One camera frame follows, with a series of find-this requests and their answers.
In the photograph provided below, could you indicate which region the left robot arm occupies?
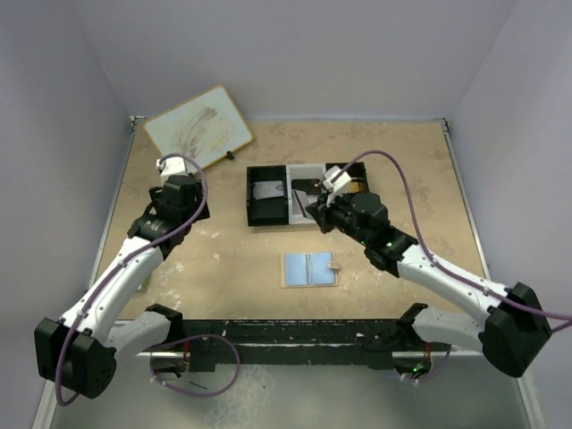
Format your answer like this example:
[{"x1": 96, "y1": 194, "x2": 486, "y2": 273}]
[{"x1": 34, "y1": 174, "x2": 209, "y2": 407}]

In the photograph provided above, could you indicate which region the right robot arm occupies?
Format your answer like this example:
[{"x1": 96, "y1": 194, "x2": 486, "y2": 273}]
[{"x1": 306, "y1": 192, "x2": 551, "y2": 378}]

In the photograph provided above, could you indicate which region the gold card in bin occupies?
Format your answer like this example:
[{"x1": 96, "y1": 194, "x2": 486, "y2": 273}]
[{"x1": 349, "y1": 181, "x2": 364, "y2": 193}]

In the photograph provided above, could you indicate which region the black card in bin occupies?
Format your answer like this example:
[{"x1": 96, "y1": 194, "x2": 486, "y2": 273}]
[{"x1": 291, "y1": 179, "x2": 321, "y2": 196}]

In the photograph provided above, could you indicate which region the silver cards stack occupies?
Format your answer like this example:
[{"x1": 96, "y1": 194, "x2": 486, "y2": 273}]
[{"x1": 252, "y1": 181, "x2": 284, "y2": 200}]

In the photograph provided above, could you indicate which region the right black tray bin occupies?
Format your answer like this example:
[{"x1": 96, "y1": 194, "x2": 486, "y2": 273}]
[{"x1": 347, "y1": 162, "x2": 369, "y2": 193}]

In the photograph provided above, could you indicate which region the black tray bin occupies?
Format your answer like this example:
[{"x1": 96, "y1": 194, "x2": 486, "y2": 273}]
[
  {"x1": 347, "y1": 162, "x2": 369, "y2": 193},
  {"x1": 246, "y1": 164, "x2": 289, "y2": 227}
]

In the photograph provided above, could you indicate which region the middle white tray bin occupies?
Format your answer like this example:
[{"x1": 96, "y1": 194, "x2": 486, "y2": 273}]
[{"x1": 285, "y1": 164, "x2": 326, "y2": 226}]

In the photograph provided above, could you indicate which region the left black tray bin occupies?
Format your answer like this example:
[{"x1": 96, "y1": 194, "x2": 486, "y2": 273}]
[{"x1": 246, "y1": 164, "x2": 289, "y2": 227}]

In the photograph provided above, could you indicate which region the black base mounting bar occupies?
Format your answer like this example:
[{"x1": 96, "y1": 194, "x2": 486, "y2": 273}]
[{"x1": 142, "y1": 303, "x2": 450, "y2": 372}]

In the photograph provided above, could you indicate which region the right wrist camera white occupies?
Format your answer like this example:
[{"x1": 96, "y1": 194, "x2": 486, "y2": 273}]
[{"x1": 321, "y1": 165, "x2": 352, "y2": 207}]

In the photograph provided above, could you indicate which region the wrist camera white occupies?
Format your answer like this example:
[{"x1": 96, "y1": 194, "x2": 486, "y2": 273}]
[
  {"x1": 321, "y1": 165, "x2": 352, "y2": 207},
  {"x1": 156, "y1": 156, "x2": 188, "y2": 185}
]

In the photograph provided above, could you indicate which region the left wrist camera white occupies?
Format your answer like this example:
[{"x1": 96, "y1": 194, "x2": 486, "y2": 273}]
[{"x1": 156, "y1": 156, "x2": 188, "y2": 185}]

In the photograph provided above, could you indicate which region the whiteboard with yellow frame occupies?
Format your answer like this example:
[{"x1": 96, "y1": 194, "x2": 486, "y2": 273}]
[{"x1": 143, "y1": 86, "x2": 254, "y2": 169}]

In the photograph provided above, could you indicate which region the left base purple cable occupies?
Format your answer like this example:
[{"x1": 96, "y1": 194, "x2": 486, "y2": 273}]
[{"x1": 149, "y1": 333, "x2": 243, "y2": 398}]

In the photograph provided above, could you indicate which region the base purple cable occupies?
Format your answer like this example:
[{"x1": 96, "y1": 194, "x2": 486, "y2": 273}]
[
  {"x1": 400, "y1": 343, "x2": 453, "y2": 385},
  {"x1": 149, "y1": 333, "x2": 243, "y2": 398}
]

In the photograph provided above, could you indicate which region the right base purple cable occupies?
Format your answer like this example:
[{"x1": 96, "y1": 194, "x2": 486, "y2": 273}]
[{"x1": 400, "y1": 343, "x2": 453, "y2": 385}]

